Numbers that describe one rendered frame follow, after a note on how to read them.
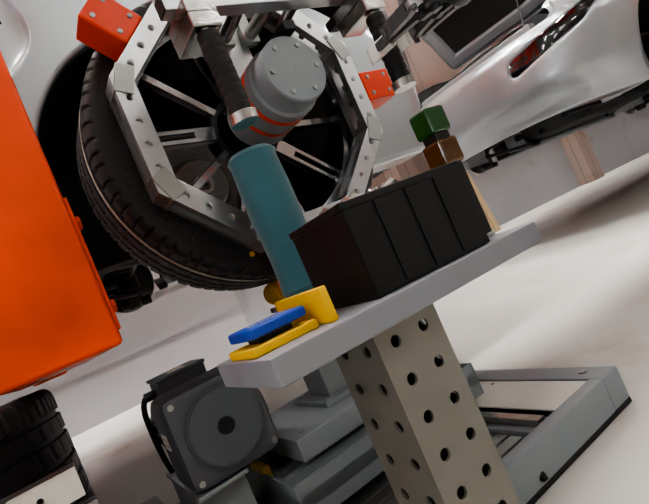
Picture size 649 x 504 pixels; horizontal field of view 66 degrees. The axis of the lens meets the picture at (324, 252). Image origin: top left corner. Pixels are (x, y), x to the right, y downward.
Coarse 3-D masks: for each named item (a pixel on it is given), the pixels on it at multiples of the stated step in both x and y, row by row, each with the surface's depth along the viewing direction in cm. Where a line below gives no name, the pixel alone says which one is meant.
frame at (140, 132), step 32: (160, 32) 94; (320, 32) 112; (128, 64) 91; (352, 64) 115; (128, 96) 89; (352, 96) 113; (128, 128) 88; (352, 128) 117; (160, 160) 88; (352, 160) 114; (160, 192) 87; (192, 192) 89; (352, 192) 106; (224, 224) 91
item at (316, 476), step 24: (480, 384) 114; (360, 432) 103; (264, 456) 112; (336, 456) 94; (360, 456) 96; (264, 480) 101; (288, 480) 93; (312, 480) 90; (336, 480) 92; (360, 480) 95
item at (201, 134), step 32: (160, 64) 111; (192, 64) 108; (320, 96) 123; (192, 128) 104; (224, 128) 112; (320, 128) 128; (224, 160) 106; (288, 160) 115; (320, 160) 117; (320, 192) 124
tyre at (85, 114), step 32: (96, 64) 95; (96, 96) 94; (96, 128) 92; (96, 160) 92; (128, 160) 94; (96, 192) 99; (128, 192) 92; (128, 224) 97; (160, 224) 94; (192, 224) 97; (160, 256) 101; (192, 256) 96; (224, 256) 98; (256, 256) 102; (224, 288) 116
